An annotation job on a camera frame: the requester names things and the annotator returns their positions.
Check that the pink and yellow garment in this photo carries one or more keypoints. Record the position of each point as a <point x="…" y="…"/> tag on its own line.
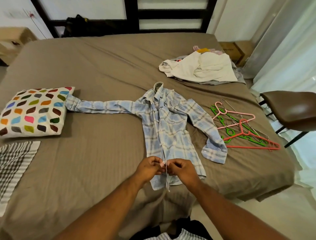
<point x="203" y="50"/>

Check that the person's striped shirt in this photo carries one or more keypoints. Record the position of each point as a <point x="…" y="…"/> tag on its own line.
<point x="187" y="235"/>

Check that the bed with taupe sheet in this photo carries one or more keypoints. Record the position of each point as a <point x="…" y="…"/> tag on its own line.
<point x="98" y="64"/>

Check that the person's left forearm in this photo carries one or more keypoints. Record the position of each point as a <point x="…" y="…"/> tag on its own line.
<point x="106" y="215"/>

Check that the black bag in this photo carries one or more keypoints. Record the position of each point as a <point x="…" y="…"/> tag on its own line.
<point x="91" y="25"/>

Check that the black slatted headboard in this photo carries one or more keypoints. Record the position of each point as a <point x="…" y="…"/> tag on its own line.
<point x="131" y="12"/>

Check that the person's right forearm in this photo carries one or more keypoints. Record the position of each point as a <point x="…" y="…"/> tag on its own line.
<point x="232" y="215"/>

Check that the light blue garment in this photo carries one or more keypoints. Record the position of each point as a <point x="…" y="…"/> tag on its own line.
<point x="168" y="128"/>

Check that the grey checked towel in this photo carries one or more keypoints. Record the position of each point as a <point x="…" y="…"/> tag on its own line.
<point x="15" y="168"/>

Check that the brown chair with black legs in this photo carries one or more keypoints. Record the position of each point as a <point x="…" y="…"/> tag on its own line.
<point x="291" y="109"/>

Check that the person's black trousers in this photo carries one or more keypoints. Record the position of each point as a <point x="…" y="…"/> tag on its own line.
<point x="197" y="226"/>

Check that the sheer white curtain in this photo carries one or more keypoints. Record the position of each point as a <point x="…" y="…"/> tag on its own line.
<point x="286" y="44"/>

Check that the white wall socket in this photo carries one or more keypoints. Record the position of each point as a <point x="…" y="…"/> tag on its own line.
<point x="22" y="14"/>

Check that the person's left hand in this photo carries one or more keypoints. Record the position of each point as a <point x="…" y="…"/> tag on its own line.
<point x="148" y="170"/>

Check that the colourful leaf print pillow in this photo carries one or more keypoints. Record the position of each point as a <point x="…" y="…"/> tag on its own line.
<point x="34" y="111"/>

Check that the person's right hand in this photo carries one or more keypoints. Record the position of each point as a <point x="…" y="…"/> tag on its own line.
<point x="185" y="173"/>

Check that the cream white garment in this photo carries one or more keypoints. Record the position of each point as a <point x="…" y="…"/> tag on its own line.
<point x="207" y="67"/>

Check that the cardboard boxes left of bed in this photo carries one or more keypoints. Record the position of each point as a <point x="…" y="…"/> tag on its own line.
<point x="15" y="42"/>

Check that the pile of coloured plastic hangers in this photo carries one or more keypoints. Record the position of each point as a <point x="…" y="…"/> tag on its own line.
<point x="242" y="131"/>

